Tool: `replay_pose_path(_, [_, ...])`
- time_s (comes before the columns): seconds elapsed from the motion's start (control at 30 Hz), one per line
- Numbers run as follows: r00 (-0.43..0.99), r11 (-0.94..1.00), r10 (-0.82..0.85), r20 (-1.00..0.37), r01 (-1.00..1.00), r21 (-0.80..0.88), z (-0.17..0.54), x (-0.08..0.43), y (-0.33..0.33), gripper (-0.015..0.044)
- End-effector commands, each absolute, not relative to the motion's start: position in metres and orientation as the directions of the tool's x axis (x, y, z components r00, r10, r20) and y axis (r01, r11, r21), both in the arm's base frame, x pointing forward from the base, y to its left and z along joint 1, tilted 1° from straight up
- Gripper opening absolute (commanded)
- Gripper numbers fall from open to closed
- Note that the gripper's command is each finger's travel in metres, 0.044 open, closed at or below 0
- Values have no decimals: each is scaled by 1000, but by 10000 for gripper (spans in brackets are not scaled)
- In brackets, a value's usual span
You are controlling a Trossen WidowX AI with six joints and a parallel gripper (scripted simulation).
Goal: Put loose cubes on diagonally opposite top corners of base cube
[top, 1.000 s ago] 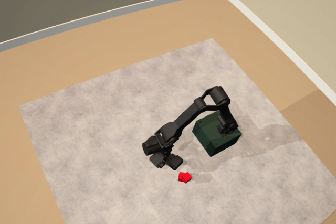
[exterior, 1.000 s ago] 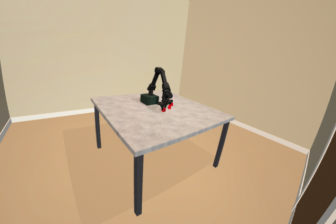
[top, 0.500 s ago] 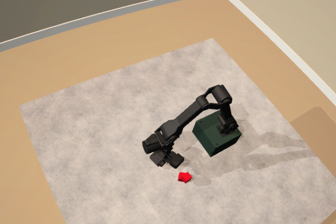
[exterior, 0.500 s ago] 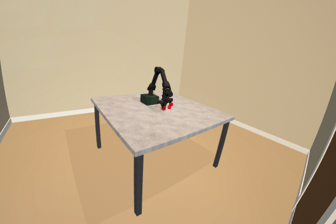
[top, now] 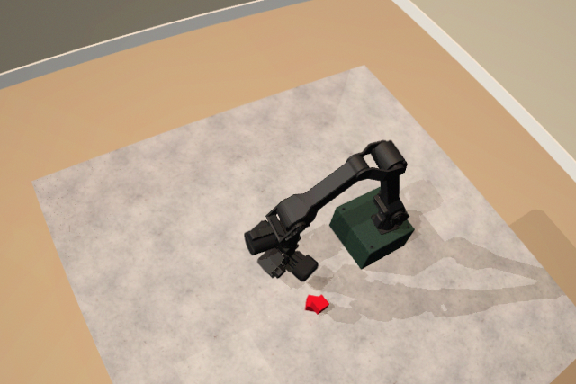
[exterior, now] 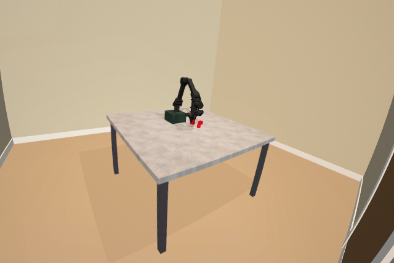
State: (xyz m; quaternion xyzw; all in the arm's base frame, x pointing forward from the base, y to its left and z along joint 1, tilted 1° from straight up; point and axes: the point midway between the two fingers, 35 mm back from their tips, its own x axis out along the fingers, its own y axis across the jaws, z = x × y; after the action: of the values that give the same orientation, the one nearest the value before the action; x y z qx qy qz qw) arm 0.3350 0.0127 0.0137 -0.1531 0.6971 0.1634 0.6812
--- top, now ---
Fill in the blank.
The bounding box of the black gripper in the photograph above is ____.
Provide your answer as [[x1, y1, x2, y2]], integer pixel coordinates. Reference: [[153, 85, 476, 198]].
[[252, 220, 319, 281]]

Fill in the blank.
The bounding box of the red cube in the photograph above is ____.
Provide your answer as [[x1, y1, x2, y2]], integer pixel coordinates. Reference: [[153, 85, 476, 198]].
[[310, 295, 329, 315], [305, 294, 318, 312]]

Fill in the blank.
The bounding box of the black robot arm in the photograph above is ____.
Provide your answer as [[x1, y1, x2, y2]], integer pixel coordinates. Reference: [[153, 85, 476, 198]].
[[244, 139, 410, 279]]

